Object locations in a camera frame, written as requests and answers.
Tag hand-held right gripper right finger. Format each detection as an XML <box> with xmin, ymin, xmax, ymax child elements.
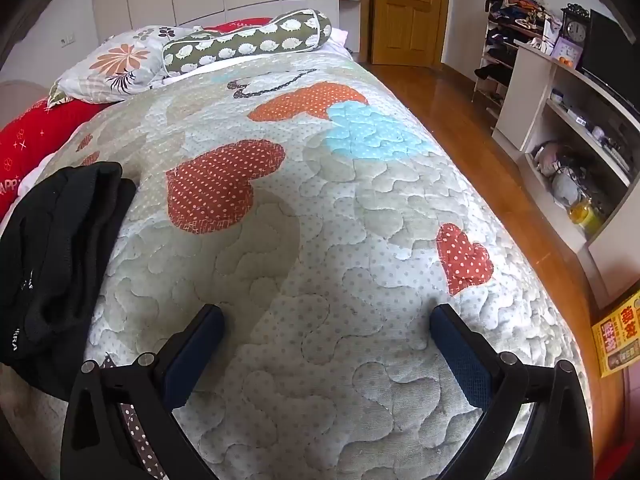
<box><xmin>429</xmin><ymin>304</ymin><xmax>593</xmax><ymax>480</ymax></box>

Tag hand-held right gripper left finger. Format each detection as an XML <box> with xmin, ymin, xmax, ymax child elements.
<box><xmin>60</xmin><ymin>304</ymin><xmax>226</xmax><ymax>480</ymax></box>

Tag black pants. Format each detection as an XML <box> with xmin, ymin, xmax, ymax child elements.
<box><xmin>0</xmin><ymin>161</ymin><xmax>137</xmax><ymax>368</ymax></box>

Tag yellow printed poster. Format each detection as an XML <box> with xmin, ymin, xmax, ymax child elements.
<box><xmin>591</xmin><ymin>292</ymin><xmax>640</xmax><ymax>378</ymax></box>

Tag heart patterned quilt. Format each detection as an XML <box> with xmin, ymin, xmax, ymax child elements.
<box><xmin>0</xmin><ymin>52</ymin><xmax>588</xmax><ymax>480</ymax></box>

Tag red printed pillow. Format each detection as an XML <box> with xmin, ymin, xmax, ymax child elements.
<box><xmin>0</xmin><ymin>97</ymin><xmax>108</xmax><ymax>216</ymax></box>

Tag white shelf cabinet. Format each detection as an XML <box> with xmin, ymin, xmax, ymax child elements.
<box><xmin>491</xmin><ymin>40</ymin><xmax>640</xmax><ymax>311</ymax></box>

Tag floral pillow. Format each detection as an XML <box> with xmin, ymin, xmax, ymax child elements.
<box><xmin>47</xmin><ymin>25</ymin><xmax>201</xmax><ymax>106</ymax></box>

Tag shoe rack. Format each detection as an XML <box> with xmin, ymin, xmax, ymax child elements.
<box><xmin>472</xmin><ymin>0</ymin><xmax>551</xmax><ymax>121</ymax></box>

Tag beige rounded headboard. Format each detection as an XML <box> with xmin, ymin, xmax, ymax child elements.
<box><xmin>0</xmin><ymin>80</ymin><xmax>48</xmax><ymax>131</ymax></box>

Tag green patterned bolster pillow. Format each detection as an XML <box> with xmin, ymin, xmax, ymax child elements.
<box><xmin>162</xmin><ymin>9</ymin><xmax>333</xmax><ymax>77</ymax></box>

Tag small purple clock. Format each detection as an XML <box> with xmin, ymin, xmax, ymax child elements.
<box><xmin>552</xmin><ymin>40</ymin><xmax>583</xmax><ymax>68</ymax></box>

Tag black television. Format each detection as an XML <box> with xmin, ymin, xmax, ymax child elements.
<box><xmin>580</xmin><ymin>9</ymin><xmax>640</xmax><ymax>111</ymax></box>

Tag black ornate clock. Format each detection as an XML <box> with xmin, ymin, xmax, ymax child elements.
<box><xmin>560</xmin><ymin>4</ymin><xmax>592</xmax><ymax>43</ymax></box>

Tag wooden door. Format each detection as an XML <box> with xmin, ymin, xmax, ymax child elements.
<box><xmin>370</xmin><ymin>0</ymin><xmax>451</xmax><ymax>67</ymax></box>

